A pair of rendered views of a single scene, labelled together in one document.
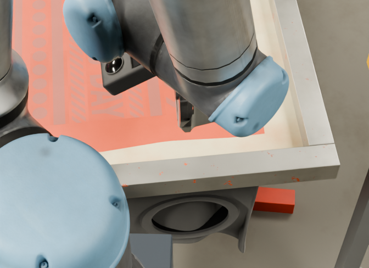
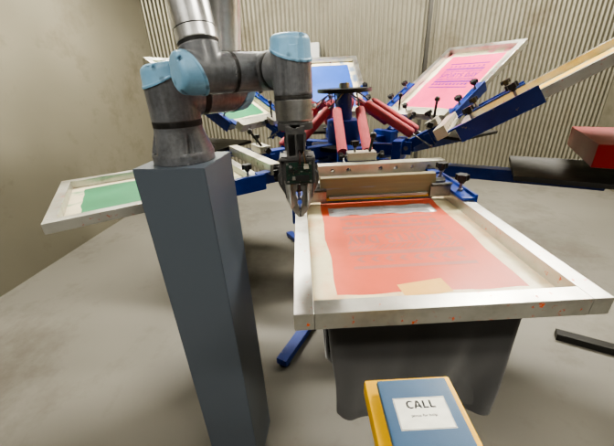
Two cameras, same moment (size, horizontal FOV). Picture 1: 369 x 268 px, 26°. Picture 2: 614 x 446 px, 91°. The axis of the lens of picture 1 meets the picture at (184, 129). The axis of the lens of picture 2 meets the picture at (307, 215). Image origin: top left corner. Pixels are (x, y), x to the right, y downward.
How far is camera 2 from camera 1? 111 cm
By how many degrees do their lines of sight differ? 74
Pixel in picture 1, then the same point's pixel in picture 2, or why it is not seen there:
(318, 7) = not seen: outside the picture
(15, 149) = not seen: hidden behind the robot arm
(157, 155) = (322, 254)
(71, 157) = not seen: hidden behind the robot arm
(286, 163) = (299, 288)
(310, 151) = (308, 300)
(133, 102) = (358, 247)
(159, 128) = (341, 255)
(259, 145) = (327, 292)
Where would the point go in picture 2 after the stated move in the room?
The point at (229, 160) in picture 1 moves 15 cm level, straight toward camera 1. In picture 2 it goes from (304, 265) to (242, 260)
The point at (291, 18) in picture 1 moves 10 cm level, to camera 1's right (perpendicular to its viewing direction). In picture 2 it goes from (449, 300) to (471, 343)
